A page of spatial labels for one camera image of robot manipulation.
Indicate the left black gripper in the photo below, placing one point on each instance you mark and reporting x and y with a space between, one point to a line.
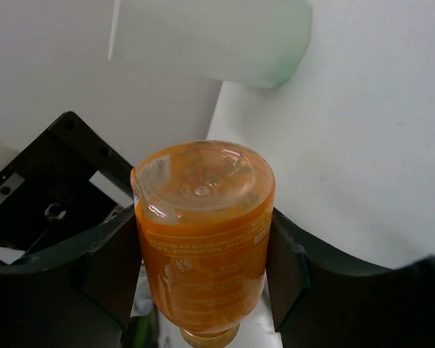
46 195

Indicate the white translucent octagonal bin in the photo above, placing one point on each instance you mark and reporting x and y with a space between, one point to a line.
256 43

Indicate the orange plastic bottle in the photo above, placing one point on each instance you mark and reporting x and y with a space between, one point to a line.
204 211

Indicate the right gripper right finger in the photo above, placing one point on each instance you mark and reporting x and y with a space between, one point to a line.
321 296

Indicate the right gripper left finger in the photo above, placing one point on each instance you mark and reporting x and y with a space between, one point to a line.
78 293

